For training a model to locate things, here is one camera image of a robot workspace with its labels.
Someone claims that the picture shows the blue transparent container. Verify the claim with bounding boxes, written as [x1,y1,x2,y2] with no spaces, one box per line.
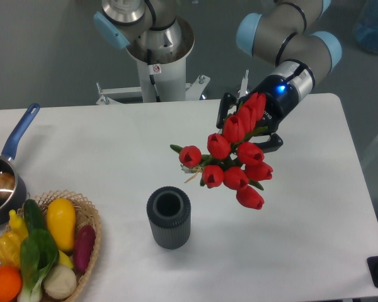
[353,1,378,55]

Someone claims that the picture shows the dark grey ribbed vase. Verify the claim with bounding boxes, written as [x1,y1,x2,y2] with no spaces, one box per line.
[146,186,192,250]

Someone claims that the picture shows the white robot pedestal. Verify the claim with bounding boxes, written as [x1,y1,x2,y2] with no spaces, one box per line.
[94,12,210,103]

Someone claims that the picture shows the woven wicker basket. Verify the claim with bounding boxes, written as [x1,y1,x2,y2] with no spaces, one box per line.
[0,190,101,301]

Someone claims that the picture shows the green bok choy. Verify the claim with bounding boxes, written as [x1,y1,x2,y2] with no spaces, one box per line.
[17,229,59,301]

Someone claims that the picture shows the beige garlic bulb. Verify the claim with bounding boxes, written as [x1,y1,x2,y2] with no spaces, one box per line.
[43,265,77,299]

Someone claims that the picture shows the orange fruit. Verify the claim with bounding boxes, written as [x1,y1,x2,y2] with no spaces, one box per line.
[0,266,22,302]

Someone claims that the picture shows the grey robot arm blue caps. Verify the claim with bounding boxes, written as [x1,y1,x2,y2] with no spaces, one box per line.
[93,1,342,152]

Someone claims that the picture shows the purple eggplant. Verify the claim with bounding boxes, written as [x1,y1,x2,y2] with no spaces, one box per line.
[72,225,96,273]

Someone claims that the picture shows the yellow bell pepper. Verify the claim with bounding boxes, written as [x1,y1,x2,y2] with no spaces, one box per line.
[0,231,21,269]

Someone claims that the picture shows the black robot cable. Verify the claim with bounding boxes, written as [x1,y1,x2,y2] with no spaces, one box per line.
[146,49,161,103]

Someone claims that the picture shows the green cucumber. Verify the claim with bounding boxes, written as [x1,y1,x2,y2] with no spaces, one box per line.
[23,199,47,233]

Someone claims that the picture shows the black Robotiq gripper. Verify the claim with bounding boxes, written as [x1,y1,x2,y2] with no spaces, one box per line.
[216,74,298,153]

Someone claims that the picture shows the yellow squash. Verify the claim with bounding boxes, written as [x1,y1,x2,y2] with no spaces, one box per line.
[46,198,76,253]

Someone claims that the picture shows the red tulip bouquet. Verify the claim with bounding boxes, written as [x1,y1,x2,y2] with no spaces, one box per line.
[170,92,273,210]

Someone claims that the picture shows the yellow banana tip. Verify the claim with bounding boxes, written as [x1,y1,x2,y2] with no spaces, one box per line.
[58,250,74,269]

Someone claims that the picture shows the brown bread roll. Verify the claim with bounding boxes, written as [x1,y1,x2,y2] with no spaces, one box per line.
[0,172,15,199]

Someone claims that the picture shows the blue handled saucepan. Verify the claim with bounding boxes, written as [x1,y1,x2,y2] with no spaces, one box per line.
[0,103,40,225]

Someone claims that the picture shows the small yellow pepper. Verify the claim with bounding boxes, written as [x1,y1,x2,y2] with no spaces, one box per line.
[9,210,28,241]

